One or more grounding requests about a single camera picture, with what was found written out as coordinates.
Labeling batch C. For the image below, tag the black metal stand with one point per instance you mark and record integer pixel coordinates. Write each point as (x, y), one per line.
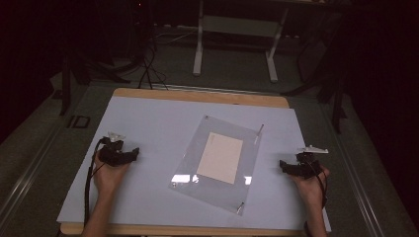
(66, 85)
(336, 105)

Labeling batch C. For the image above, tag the clear plastic zip bag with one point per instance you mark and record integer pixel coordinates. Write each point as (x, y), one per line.
(194, 154)

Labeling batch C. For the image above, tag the person's left hand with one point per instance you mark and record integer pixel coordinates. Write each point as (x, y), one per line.
(110, 176)

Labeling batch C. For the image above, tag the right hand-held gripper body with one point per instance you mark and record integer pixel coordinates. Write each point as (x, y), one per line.
(309, 164)

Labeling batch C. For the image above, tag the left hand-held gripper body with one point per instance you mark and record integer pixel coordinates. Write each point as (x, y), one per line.
(112, 154)

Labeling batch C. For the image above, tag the long metal standoff pin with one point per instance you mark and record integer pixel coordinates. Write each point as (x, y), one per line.
(240, 208)
(259, 134)

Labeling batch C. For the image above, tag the white metal desk frame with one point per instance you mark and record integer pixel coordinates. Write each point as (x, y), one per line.
(197, 49)

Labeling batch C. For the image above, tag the beige paper sheet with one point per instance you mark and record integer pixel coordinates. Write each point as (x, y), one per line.
(220, 158)

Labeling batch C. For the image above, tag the person's right hand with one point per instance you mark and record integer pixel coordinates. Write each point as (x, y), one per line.
(309, 191)

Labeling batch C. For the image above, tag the metal floor rail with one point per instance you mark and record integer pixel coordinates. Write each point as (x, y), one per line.
(29, 174)
(355, 171)

